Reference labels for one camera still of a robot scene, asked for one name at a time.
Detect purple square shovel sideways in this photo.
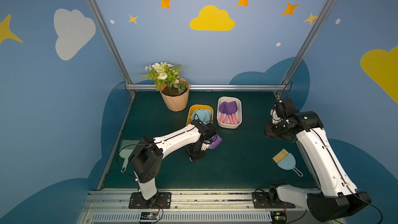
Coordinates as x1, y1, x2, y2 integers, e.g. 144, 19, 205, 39
208, 134, 222, 149

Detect light blue shovel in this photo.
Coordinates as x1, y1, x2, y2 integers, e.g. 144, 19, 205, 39
190, 108, 212, 124

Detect yellow plastic storage box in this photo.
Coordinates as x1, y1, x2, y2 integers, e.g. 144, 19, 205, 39
186, 104, 214, 125

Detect purple pointed shovel pink handle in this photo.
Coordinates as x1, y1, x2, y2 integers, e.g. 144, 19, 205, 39
218, 101, 228, 123

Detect purple square shovel pink handle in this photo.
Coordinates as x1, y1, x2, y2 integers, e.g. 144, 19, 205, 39
226, 101, 237, 124

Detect white plastic storage box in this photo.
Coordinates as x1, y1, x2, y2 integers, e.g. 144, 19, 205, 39
217, 96, 243, 129

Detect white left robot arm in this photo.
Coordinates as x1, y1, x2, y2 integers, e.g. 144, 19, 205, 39
128, 119, 222, 203

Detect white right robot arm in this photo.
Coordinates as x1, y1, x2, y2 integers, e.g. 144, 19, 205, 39
264, 98, 372, 223

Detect blue hand brush tan bristles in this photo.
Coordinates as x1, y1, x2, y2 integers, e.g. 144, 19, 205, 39
273, 149, 303, 177

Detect potted white flower plant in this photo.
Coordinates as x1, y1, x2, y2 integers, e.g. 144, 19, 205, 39
141, 62, 189, 112

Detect rear aluminium crossbar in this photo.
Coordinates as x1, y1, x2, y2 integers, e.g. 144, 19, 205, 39
125, 84, 290, 91

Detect right circuit board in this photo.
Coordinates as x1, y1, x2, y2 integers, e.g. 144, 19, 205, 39
271, 212, 287, 224

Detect circuit board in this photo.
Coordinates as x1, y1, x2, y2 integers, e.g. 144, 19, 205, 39
271, 212, 287, 224
140, 212, 159, 222

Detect left circuit board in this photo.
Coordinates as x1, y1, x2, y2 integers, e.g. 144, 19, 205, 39
140, 212, 159, 222

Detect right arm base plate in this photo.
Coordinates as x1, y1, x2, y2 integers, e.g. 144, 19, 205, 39
251, 191, 296, 209

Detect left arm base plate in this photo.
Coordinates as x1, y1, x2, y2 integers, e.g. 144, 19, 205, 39
128, 192, 172, 209

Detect aluminium rail front frame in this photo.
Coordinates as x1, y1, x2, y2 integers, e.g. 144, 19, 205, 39
76, 188, 347, 224

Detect right aluminium frame post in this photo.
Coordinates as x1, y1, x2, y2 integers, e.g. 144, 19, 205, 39
276, 0, 338, 99

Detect aluminium frame post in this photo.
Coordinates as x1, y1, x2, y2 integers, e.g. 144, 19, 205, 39
86, 0, 136, 97
276, 0, 338, 99

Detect left aluminium frame post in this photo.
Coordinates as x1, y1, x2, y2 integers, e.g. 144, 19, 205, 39
86, 0, 136, 97

